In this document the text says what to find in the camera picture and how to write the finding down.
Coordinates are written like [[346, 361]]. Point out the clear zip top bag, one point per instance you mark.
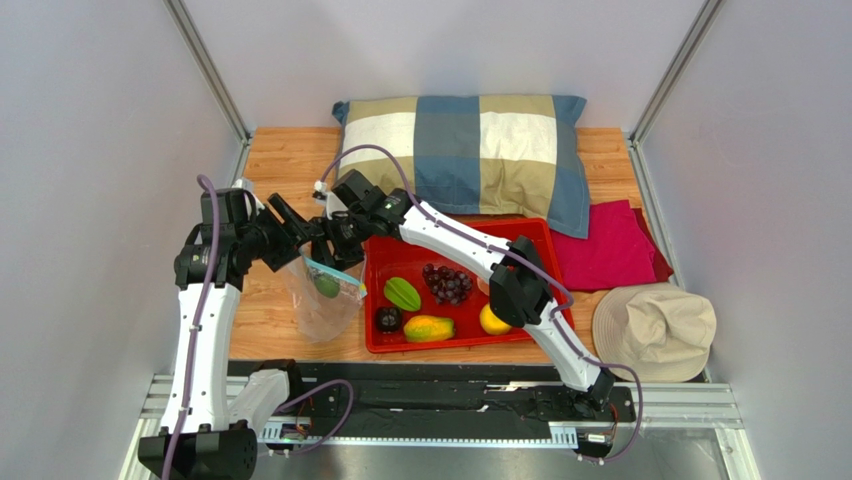
[[321, 319]]

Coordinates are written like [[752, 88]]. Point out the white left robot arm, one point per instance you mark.
[[203, 433]]

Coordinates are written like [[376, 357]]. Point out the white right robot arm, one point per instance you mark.
[[520, 289]]

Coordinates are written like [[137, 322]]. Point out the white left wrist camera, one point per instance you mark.
[[252, 203]]

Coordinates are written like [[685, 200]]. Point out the green fake starfruit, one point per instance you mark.
[[402, 294]]

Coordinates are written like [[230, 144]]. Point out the dark purple fake mangosteen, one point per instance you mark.
[[388, 319]]

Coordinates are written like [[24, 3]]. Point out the yellow fake lemon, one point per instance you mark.
[[491, 324]]

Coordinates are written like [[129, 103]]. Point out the beige bucket hat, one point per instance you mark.
[[660, 331]]

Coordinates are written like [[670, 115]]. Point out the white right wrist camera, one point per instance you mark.
[[330, 202]]

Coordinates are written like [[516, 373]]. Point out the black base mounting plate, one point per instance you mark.
[[447, 401]]

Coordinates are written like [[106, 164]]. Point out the red plastic tray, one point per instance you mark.
[[387, 258]]

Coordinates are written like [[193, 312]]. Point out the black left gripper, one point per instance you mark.
[[288, 244]]

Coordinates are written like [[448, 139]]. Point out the dark red cloth underneath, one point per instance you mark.
[[660, 265]]

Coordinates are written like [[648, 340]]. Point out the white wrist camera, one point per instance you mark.
[[252, 203], [330, 202]]

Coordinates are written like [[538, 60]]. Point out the green fake lime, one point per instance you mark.
[[326, 285]]

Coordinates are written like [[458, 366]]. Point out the purple fake grape bunch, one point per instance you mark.
[[447, 285]]

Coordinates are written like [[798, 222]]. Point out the yellow green fake mango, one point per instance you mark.
[[427, 328]]

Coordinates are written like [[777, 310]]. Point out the checkered blue beige pillow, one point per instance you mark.
[[474, 155]]

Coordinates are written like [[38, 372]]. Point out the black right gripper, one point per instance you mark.
[[343, 228]]

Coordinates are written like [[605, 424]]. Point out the magenta folded cloth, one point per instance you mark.
[[616, 252]]

